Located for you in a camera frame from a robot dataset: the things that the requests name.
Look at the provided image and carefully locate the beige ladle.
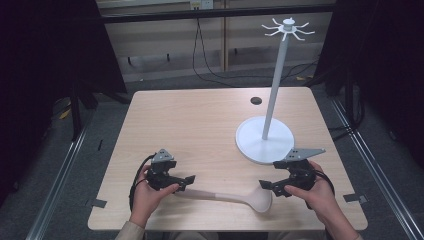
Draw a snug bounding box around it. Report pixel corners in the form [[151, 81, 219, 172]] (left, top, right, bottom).
[[173, 185, 273, 214]]

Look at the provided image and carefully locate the white power outlet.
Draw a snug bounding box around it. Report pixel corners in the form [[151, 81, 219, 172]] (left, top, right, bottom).
[[189, 0, 215, 11]]

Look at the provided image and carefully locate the black wall cable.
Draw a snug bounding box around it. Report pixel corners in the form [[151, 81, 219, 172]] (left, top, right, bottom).
[[191, 18, 278, 88]]

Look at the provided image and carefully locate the grey tape piece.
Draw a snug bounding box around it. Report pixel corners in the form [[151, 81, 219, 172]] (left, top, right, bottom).
[[85, 198, 108, 209], [343, 193, 368, 205]]

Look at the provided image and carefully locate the black metal stand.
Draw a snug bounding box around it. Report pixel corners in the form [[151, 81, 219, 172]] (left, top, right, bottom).
[[68, 79, 99, 142]]

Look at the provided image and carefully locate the black horizontal bar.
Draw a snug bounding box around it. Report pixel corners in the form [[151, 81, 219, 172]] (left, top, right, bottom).
[[99, 3, 336, 24]]

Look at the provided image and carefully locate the person's right hand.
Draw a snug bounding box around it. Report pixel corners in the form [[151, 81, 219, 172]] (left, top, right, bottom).
[[284, 161, 336, 228]]

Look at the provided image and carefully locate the wooden post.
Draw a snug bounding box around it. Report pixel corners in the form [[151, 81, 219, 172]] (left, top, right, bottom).
[[221, 0, 232, 72]]

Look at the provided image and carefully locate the person's left hand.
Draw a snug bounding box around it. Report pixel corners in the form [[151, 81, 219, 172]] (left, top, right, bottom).
[[129, 164, 181, 229]]

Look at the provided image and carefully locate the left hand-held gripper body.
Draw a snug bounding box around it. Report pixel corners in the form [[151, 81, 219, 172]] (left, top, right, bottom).
[[145, 148, 187, 193]]

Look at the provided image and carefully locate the black floor cable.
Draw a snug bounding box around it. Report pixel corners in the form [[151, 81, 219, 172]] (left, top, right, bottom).
[[279, 59, 319, 84]]

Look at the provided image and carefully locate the dark curtain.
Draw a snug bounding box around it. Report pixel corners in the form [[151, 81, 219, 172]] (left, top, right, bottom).
[[314, 0, 424, 168], [0, 0, 128, 208]]

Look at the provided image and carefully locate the metal floor rail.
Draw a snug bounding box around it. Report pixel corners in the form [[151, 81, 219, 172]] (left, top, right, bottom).
[[25, 128, 88, 240], [329, 98, 424, 240]]

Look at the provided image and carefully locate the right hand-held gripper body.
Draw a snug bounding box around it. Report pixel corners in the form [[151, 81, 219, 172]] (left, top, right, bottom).
[[272, 147, 327, 198]]

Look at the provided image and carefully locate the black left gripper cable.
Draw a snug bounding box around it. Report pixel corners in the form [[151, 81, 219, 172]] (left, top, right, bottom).
[[128, 153, 158, 212]]

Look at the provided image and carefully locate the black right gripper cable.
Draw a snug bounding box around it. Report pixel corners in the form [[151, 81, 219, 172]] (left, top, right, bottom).
[[305, 169, 336, 211]]

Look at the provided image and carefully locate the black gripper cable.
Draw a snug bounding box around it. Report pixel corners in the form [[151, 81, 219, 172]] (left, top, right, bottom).
[[128, 153, 158, 212], [305, 169, 336, 211]]

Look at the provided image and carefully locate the white hook stand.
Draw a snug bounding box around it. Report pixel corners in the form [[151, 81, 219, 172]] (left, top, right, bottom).
[[235, 17, 316, 165]]

